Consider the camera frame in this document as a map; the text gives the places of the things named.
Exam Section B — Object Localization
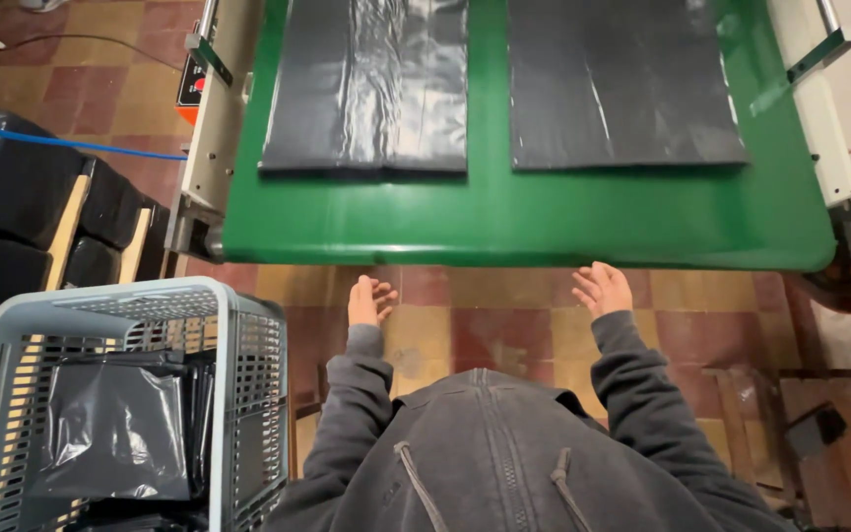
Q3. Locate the black cable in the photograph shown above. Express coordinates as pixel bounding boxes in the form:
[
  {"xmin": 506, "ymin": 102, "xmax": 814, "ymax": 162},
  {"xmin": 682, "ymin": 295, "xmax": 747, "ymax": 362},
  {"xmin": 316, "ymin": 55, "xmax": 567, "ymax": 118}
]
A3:
[{"xmin": 0, "ymin": 30, "xmax": 184, "ymax": 73}]

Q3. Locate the cream metal machine frame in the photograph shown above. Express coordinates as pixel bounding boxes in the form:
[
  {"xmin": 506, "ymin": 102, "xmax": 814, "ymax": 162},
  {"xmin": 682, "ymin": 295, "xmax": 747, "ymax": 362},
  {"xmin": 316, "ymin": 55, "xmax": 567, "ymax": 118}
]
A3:
[{"xmin": 164, "ymin": 0, "xmax": 851, "ymax": 264}]

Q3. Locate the grey plastic crate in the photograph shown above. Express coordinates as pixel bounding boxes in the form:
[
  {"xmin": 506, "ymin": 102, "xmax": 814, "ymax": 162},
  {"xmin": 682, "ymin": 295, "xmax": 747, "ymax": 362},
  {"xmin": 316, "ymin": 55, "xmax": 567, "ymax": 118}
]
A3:
[{"xmin": 0, "ymin": 276, "xmax": 291, "ymax": 532}]

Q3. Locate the person's grey hooded sweatshirt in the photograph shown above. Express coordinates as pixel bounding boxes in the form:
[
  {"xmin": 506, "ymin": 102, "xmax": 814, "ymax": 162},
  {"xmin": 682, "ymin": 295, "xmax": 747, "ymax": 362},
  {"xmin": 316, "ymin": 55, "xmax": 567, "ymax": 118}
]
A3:
[{"xmin": 262, "ymin": 309, "xmax": 803, "ymax": 532}]

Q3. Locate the wooden pallet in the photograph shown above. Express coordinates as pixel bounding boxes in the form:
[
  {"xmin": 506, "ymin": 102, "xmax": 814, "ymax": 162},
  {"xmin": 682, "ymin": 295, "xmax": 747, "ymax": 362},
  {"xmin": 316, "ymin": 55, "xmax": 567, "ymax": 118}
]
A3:
[{"xmin": 700, "ymin": 366, "xmax": 851, "ymax": 529}]

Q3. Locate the glossy black plastic bag stack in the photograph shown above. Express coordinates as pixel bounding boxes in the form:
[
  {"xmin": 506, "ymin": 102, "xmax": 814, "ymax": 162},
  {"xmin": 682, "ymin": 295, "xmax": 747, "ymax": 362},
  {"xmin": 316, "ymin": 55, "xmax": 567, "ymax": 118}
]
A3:
[{"xmin": 258, "ymin": 0, "xmax": 470, "ymax": 178}]

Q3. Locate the matte black plastic bag stack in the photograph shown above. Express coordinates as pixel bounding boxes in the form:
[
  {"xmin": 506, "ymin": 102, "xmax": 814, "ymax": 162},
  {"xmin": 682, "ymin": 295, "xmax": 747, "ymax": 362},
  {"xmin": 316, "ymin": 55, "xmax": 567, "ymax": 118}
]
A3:
[{"xmin": 506, "ymin": 0, "xmax": 752, "ymax": 172}]

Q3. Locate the green conveyor belt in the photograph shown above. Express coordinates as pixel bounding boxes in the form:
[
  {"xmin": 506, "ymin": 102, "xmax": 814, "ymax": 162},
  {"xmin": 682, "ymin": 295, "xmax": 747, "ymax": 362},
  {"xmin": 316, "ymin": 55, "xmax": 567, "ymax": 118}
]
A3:
[{"xmin": 220, "ymin": 0, "xmax": 838, "ymax": 273}]

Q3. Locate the person's left hand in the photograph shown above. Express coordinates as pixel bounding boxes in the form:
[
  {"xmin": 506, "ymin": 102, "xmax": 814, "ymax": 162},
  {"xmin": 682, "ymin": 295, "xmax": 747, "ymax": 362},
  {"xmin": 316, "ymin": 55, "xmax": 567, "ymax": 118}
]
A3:
[{"xmin": 347, "ymin": 275, "xmax": 400, "ymax": 328}]

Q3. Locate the person's right hand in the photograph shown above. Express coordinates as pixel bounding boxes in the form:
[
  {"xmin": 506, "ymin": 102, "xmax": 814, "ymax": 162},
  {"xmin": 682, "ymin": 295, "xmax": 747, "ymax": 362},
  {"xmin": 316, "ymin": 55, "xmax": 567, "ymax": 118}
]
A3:
[{"xmin": 571, "ymin": 261, "xmax": 634, "ymax": 322}]

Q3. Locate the folded black bags bundle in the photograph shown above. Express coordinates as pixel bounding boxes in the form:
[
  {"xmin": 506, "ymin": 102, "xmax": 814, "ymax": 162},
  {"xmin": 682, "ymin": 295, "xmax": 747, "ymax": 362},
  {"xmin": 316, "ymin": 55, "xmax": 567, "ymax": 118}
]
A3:
[{"xmin": 27, "ymin": 351, "xmax": 217, "ymax": 532}]

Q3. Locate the heap of black bag bundles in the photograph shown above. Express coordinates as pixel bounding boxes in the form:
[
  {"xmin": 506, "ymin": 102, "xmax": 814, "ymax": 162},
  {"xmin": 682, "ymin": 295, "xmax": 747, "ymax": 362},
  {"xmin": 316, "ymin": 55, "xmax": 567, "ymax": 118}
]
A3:
[{"xmin": 0, "ymin": 102, "xmax": 172, "ymax": 374}]

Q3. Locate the orange black control box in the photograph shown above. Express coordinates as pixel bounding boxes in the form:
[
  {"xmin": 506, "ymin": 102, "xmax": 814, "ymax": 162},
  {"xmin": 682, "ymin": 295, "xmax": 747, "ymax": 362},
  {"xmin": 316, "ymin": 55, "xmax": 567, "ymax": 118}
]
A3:
[{"xmin": 174, "ymin": 21, "xmax": 218, "ymax": 127}]

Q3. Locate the blue hose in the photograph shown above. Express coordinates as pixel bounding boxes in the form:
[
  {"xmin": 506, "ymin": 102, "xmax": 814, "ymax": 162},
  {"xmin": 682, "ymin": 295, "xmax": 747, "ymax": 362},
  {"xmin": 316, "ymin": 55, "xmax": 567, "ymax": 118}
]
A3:
[{"xmin": 0, "ymin": 120, "xmax": 189, "ymax": 163}]

